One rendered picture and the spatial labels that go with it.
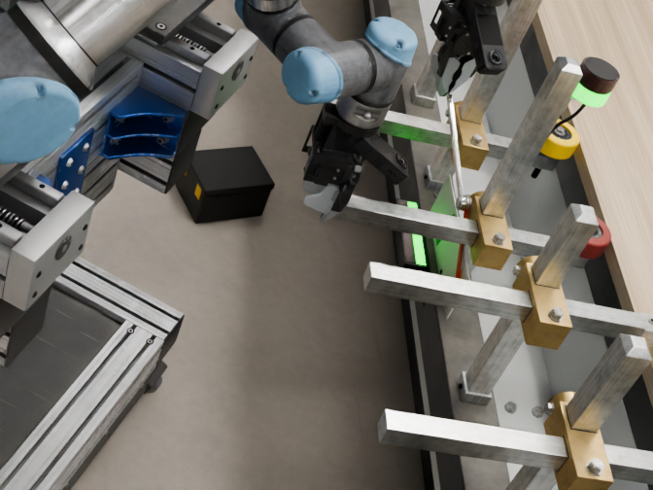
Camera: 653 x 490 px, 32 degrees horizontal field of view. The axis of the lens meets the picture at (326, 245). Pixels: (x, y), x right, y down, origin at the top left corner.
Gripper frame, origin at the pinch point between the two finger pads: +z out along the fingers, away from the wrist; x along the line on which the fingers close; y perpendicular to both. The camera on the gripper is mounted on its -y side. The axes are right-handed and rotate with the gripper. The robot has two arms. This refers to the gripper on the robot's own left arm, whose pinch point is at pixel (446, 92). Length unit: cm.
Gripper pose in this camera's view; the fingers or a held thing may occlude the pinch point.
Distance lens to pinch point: 197.3
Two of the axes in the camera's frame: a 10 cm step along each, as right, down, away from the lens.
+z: -3.0, 6.9, 6.6
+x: -8.8, 0.6, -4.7
